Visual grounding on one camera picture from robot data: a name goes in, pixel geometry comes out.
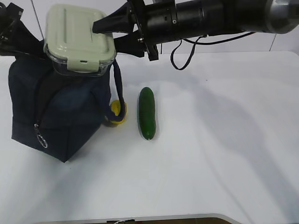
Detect dark navy insulated lunch bag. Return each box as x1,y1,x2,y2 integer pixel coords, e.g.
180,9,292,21
0,18,128,163

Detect green cucumber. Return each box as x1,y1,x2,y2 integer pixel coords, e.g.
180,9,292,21
138,87,156,140

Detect yellow lemon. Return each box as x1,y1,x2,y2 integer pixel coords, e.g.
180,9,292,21
103,100,127,127

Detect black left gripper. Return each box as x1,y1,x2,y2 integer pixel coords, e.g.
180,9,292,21
0,2,24,50

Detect glass container with green lid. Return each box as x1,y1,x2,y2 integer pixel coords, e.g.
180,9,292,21
43,4,116,77

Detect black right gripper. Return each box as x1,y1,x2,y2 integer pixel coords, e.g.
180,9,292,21
92,0,180,62

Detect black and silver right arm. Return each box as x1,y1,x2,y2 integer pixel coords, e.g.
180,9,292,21
93,0,299,61

